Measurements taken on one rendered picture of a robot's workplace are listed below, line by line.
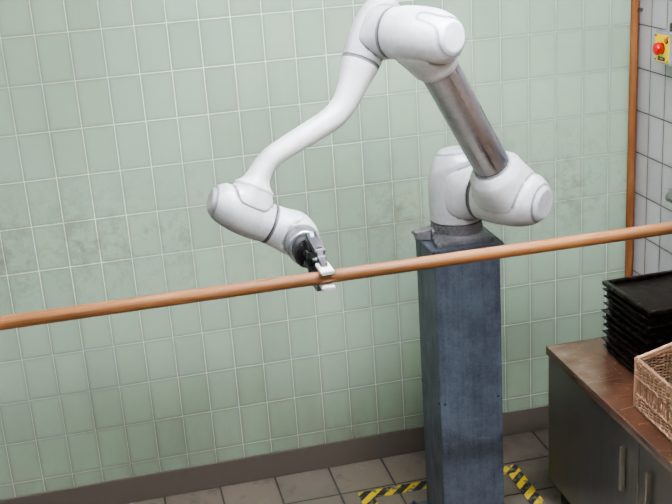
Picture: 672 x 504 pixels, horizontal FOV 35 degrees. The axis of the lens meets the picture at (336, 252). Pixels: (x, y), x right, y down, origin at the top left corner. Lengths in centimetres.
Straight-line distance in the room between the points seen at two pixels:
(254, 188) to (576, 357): 130
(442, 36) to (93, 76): 128
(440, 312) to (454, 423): 38
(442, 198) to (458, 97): 46
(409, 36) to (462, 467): 144
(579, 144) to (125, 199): 159
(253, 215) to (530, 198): 80
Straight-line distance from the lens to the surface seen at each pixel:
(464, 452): 344
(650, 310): 321
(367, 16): 277
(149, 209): 357
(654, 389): 303
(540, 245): 254
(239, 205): 261
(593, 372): 336
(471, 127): 285
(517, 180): 298
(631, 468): 314
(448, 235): 318
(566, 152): 390
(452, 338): 325
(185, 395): 382
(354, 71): 275
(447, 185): 312
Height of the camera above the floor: 203
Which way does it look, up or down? 19 degrees down
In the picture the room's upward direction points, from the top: 4 degrees counter-clockwise
